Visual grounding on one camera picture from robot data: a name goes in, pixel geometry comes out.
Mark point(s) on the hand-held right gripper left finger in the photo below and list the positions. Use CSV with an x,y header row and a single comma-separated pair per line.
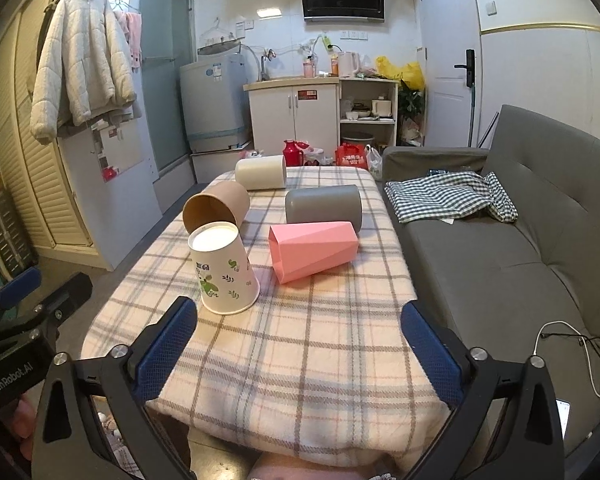
x,y
167,345

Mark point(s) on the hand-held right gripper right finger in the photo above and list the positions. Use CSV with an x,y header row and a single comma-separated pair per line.
x,y
430,355

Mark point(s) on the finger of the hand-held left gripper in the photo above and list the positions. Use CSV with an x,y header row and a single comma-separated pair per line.
x,y
70,292
22,280

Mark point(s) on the white leaf-print paper cup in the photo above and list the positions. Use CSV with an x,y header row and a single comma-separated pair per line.
x,y
225,275

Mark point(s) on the pink faceted cup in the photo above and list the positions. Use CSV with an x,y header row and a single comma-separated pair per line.
x,y
310,252

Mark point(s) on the brown paper cup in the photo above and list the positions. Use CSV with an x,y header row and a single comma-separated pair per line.
x,y
227,199

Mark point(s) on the grey cup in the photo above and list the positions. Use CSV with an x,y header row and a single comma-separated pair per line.
x,y
322,205

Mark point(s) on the cream cup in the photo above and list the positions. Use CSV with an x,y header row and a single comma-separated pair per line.
x,y
260,172

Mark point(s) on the person's left hand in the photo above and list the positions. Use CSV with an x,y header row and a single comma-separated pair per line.
x,y
22,420

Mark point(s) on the dark suitcase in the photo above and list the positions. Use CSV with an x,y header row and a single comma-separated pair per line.
x,y
5,235

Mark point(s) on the louvered wardrobe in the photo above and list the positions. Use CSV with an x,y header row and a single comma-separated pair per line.
x,y
35,185

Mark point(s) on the grey sofa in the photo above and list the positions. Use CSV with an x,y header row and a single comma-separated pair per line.
x,y
480,260

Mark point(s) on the plaid tablecloth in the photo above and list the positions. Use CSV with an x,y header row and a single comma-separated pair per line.
x,y
305,360

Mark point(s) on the smartphone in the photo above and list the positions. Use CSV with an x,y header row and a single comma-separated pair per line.
x,y
563,419

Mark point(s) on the green checked cloth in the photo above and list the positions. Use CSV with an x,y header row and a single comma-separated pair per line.
x,y
430,197

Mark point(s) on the white plastic bag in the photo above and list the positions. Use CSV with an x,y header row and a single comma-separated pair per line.
x,y
375,162

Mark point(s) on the red shopping bag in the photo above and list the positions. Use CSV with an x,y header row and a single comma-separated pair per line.
x,y
352,157

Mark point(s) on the white padded jacket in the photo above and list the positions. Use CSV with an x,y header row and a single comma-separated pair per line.
x,y
80,60

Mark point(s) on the red thermos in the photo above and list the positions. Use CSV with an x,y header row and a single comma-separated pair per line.
x,y
292,154

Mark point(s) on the washing machine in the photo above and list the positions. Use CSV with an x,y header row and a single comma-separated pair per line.
x,y
215,100

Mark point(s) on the open shelf unit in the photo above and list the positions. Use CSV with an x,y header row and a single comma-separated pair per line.
x,y
392,110

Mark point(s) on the frosted glass door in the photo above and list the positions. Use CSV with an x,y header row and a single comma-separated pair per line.
x,y
165,60

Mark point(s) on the green potted plant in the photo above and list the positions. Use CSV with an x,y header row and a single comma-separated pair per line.
x,y
412,102

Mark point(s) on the white sink cabinet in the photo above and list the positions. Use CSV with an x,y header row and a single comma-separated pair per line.
x,y
290,120

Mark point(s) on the pink garment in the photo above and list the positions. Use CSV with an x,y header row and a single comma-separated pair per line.
x,y
132,35

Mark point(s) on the yellow plastic bag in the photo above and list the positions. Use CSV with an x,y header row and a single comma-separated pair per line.
x,y
412,75

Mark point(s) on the metal faucet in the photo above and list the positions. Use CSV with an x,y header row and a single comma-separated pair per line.
x,y
265,65

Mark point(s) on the white electric kettle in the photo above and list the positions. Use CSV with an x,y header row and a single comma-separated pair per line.
x,y
349,65

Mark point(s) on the orange bottle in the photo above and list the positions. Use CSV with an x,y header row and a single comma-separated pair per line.
x,y
335,66

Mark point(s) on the pink bottle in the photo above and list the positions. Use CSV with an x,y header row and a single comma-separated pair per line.
x,y
309,67

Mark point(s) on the white door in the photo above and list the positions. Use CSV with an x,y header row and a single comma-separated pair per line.
x,y
445,35

